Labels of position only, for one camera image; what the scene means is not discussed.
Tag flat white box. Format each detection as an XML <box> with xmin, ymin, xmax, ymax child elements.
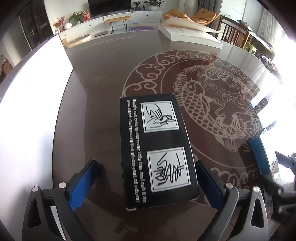
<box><xmin>158</xmin><ymin>16</ymin><xmax>223</xmax><ymax>49</ymax></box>

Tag red flowers in vase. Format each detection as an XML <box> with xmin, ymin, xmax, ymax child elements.
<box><xmin>53</xmin><ymin>16</ymin><xmax>65</xmax><ymax>33</ymax></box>

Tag white tv cabinet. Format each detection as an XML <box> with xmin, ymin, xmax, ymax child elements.
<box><xmin>59</xmin><ymin>11</ymin><xmax>163</xmax><ymax>42</ymax></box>

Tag wooden dining chair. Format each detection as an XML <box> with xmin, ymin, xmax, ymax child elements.
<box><xmin>216</xmin><ymin>16</ymin><xmax>250</xmax><ymax>49</ymax></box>

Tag purple mat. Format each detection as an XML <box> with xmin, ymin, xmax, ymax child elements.
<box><xmin>129</xmin><ymin>26</ymin><xmax>155</xmax><ymax>32</ymax></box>

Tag white cardboard box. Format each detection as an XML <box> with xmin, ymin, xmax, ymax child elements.
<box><xmin>1</xmin><ymin>35</ymin><xmax>87</xmax><ymax>240</ymax></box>

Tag dark glass display cabinet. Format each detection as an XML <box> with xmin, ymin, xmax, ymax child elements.
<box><xmin>20</xmin><ymin>0</ymin><xmax>54</xmax><ymax>49</ymax></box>

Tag potted green plant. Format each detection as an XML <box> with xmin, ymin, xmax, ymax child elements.
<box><xmin>144</xmin><ymin>0</ymin><xmax>164</xmax><ymax>11</ymax></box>

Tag black television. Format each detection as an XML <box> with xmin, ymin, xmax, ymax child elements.
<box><xmin>88</xmin><ymin>0</ymin><xmax>132</xmax><ymax>16</ymax></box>

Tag orange lounge chair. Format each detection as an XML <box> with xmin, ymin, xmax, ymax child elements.
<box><xmin>163</xmin><ymin>8</ymin><xmax>219</xmax><ymax>26</ymax></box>

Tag wooden bench with hairpin legs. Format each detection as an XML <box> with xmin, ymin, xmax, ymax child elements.
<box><xmin>103</xmin><ymin>15</ymin><xmax>132</xmax><ymax>34</ymax></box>

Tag black instruction box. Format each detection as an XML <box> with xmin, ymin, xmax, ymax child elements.
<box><xmin>120</xmin><ymin>93</ymin><xmax>199</xmax><ymax>210</ymax></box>

